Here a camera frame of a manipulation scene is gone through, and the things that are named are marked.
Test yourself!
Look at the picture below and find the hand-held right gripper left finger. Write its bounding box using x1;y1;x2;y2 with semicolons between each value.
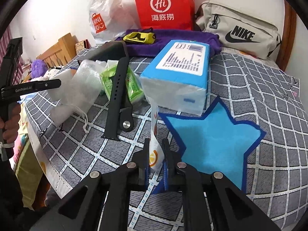
29;138;151;231

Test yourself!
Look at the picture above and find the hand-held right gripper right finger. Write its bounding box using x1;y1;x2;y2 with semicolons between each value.
162;138;282;231

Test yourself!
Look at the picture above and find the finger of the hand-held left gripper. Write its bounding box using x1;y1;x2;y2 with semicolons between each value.
34;79;62;92

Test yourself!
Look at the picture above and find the white orange print sachet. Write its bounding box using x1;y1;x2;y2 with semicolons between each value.
147;96;167;174

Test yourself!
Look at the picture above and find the blue felt star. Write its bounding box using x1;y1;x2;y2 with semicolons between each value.
151;96;267;194

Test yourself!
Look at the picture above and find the bright green tissue pack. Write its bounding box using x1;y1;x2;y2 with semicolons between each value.
123;65;144;105

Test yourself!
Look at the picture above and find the person's left hand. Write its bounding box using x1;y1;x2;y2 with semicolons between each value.
0;102;23;147

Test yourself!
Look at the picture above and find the white fluffy plush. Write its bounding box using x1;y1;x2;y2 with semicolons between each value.
30;75;52;82

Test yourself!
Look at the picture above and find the purple plush toy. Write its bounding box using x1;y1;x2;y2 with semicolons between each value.
30;59;48;79

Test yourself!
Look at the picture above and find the pink striped curtain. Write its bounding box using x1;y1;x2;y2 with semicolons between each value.
0;25;26;80

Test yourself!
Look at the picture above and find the wooden headboard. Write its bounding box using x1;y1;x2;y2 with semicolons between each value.
36;32;81;70

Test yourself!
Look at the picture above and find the patterned cardboard box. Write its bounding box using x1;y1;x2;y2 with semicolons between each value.
74;40;91;53

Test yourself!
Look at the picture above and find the white loose tissue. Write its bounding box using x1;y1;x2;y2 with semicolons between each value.
95;59;120;72

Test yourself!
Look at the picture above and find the dark green box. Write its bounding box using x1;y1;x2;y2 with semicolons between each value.
77;41;129;66

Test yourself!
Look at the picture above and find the yellow patterned quilt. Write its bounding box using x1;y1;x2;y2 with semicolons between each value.
11;96;49;210

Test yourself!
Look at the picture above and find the blue tissue pack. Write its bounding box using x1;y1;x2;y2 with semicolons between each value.
140;40;211;116

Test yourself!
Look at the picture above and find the white plastic shopping bag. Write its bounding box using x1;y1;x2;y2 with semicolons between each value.
87;0;139;45

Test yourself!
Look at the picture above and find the yellow black pouch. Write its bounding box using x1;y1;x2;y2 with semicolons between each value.
123;30;157;44

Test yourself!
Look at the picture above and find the purple towel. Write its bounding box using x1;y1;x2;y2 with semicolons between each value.
115;29;223;58

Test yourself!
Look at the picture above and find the grey checked bedsheet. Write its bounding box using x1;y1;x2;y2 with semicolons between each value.
24;46;302;231

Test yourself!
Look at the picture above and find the beige sling bag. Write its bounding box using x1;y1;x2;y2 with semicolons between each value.
195;1;282;60

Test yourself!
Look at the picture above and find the translucent drawstring pouch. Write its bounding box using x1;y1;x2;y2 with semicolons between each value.
50;60;104;136

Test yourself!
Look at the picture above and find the black watch strap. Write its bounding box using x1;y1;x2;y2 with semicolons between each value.
101;56;135;141

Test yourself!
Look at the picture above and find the brown wooden post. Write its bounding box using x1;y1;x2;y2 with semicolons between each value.
275;0;298;72

